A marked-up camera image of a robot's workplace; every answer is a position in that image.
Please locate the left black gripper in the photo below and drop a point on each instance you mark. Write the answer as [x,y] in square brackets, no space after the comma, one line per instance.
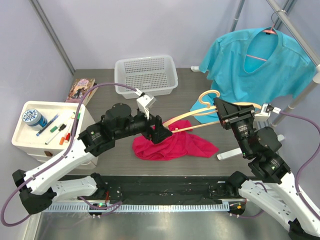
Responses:
[157,134]

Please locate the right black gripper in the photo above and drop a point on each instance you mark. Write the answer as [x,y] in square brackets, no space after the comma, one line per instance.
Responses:
[229,113]

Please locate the wooden hanger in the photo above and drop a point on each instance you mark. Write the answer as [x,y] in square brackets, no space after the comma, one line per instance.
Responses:
[207,110]

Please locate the pink t shirt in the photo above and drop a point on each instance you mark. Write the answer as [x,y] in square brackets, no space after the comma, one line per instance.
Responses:
[178,145]

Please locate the blue t shirt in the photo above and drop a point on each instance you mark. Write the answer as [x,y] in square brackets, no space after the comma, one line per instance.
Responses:
[252,75]

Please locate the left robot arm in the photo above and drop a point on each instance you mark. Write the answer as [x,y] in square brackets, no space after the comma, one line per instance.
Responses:
[40,187]

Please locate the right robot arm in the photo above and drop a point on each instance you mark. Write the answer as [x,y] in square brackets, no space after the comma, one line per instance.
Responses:
[294,211]

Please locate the white plastic basket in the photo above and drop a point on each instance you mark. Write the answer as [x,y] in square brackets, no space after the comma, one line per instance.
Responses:
[154,75]

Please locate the black green marker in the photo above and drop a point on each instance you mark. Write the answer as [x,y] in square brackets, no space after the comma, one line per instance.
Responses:
[75,123]

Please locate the red marker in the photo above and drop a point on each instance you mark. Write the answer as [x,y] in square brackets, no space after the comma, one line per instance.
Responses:
[67,137]

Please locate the illustrated book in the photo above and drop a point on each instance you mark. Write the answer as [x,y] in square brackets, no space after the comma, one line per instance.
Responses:
[79,88]

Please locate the black cap marker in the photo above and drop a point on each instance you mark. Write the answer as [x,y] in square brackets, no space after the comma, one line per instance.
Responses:
[62,127]

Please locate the orange marker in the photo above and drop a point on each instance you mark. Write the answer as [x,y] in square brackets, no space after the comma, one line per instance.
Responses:
[62,140]

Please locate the blue pen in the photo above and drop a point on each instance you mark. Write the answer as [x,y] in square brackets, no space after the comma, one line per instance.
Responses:
[47,125]

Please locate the grey clothes rack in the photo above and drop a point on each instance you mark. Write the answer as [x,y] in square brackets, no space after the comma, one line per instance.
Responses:
[297,62]

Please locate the green cap marker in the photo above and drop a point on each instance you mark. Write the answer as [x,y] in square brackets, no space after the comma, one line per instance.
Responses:
[53,129]

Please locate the white drawer organizer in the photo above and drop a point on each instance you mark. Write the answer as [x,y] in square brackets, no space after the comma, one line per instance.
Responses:
[25,139]

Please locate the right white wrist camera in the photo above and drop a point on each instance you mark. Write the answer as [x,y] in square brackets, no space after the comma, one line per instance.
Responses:
[265,112]

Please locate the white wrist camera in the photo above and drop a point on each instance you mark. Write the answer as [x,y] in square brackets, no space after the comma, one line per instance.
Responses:
[265,112]
[144,103]

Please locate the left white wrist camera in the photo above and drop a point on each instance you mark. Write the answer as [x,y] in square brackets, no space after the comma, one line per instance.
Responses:
[144,103]

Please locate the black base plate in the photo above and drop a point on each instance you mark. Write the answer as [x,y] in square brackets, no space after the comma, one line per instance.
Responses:
[167,190]

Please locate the white slotted cable duct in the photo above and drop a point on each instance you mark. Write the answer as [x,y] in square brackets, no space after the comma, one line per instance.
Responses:
[81,207]

